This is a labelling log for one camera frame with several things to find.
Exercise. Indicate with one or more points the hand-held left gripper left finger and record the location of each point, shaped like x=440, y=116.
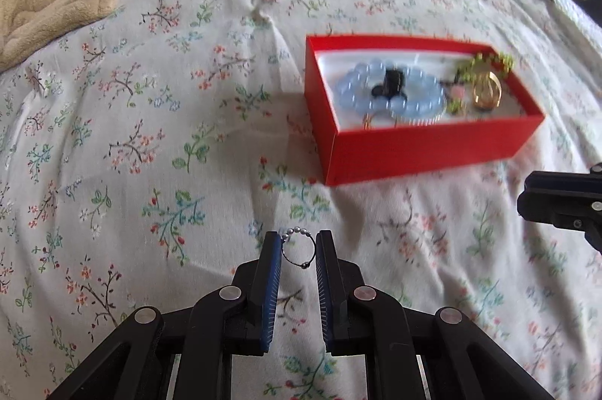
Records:
x=270, y=282

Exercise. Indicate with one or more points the red jewelry box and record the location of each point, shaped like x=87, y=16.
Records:
x=414, y=150

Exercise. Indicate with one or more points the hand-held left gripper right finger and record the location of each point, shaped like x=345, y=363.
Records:
x=324, y=282

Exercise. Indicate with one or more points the black hair claw clip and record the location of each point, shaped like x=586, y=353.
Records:
x=392, y=81

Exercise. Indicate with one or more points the floral bed sheet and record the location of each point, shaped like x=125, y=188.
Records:
x=141, y=146

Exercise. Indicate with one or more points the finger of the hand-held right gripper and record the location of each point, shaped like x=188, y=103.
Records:
x=555, y=207
x=559, y=181

